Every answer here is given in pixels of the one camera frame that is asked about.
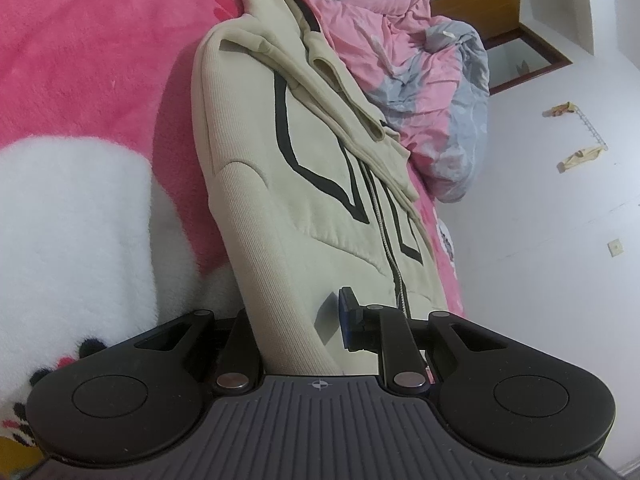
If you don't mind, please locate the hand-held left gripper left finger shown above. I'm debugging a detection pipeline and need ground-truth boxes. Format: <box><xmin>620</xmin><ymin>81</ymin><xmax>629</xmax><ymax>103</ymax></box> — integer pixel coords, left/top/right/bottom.
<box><xmin>135</xmin><ymin>307</ymin><xmax>263</xmax><ymax>395</ymax></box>

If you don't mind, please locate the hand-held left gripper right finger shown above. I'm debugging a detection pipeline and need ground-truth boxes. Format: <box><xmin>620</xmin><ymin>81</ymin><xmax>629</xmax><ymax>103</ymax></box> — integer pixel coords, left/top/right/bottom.
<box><xmin>337</xmin><ymin>286</ymin><xmax>508</xmax><ymax>396</ymax></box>

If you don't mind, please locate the beige black-striped zip jacket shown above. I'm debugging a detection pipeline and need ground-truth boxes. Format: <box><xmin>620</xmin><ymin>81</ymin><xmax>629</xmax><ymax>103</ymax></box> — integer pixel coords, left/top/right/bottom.
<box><xmin>192</xmin><ymin>0</ymin><xmax>468</xmax><ymax>376</ymax></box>

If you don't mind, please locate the pink grey floral quilt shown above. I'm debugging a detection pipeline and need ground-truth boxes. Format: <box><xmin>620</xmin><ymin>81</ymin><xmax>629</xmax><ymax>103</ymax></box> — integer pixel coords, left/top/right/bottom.
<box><xmin>272</xmin><ymin>0</ymin><xmax>491</xmax><ymax>203</ymax></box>

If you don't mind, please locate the red yellow hanging cloth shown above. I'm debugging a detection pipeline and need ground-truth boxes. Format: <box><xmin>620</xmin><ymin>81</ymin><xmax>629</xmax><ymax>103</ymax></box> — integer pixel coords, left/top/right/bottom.
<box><xmin>542</xmin><ymin>101</ymin><xmax>579</xmax><ymax>119</ymax></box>

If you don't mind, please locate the wall hook rack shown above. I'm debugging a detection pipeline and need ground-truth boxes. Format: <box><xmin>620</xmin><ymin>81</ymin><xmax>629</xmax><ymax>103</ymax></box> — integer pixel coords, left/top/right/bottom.
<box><xmin>574</xmin><ymin>104</ymin><xmax>609</xmax><ymax>152</ymax></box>

